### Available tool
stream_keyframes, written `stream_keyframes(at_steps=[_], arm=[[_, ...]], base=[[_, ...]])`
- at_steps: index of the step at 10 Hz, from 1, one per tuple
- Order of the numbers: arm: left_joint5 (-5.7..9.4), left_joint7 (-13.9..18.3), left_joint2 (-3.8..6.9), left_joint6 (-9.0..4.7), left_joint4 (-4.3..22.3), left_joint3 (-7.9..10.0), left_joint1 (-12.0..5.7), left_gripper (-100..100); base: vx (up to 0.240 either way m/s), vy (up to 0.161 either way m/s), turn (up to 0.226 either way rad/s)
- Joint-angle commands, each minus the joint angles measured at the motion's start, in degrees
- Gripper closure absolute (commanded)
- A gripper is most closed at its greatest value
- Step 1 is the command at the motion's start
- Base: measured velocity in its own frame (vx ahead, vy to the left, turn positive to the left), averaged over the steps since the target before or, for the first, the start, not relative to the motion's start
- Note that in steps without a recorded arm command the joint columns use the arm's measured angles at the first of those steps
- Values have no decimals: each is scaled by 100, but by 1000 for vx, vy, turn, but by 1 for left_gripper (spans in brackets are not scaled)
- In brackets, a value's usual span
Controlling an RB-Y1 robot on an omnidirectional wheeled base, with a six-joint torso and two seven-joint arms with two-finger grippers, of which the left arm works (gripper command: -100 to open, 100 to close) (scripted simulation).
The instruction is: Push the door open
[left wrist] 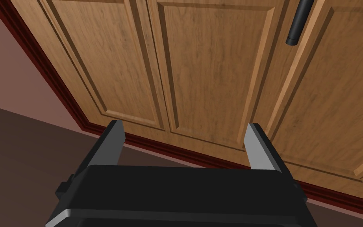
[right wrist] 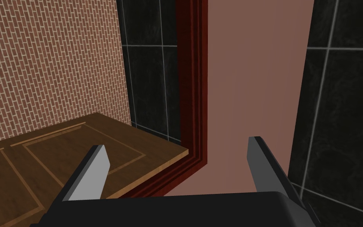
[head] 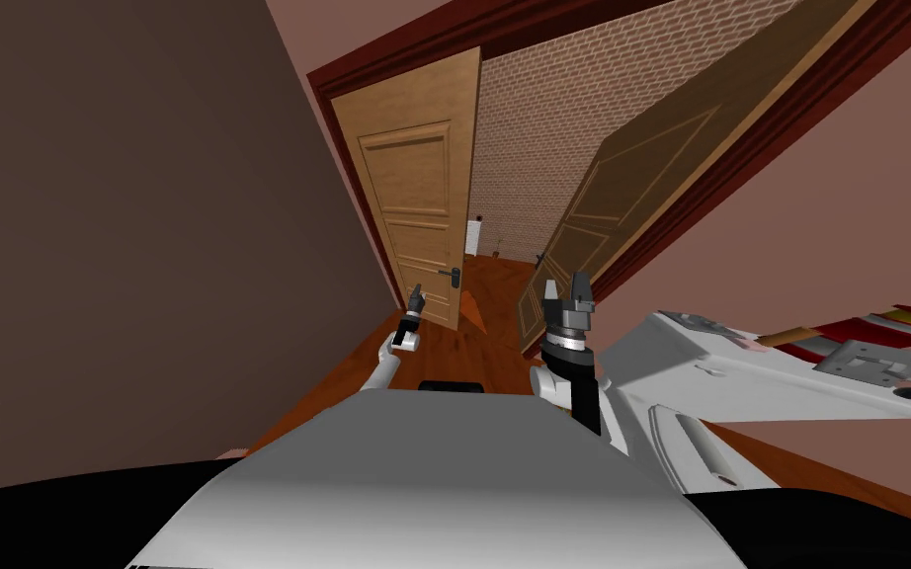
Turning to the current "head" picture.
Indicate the dark wooden door leaf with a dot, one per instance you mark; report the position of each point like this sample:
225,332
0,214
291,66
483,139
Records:
621,205

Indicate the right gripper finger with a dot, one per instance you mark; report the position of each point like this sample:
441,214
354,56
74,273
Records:
582,288
550,292

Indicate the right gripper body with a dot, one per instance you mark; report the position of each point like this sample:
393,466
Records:
568,319

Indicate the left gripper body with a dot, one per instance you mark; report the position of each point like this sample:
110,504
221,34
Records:
414,304

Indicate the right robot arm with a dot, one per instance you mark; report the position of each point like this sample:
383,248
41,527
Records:
576,379

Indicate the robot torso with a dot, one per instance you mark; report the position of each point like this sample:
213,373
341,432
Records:
440,474

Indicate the light wooden door leaf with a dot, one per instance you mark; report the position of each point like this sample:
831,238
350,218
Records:
412,190

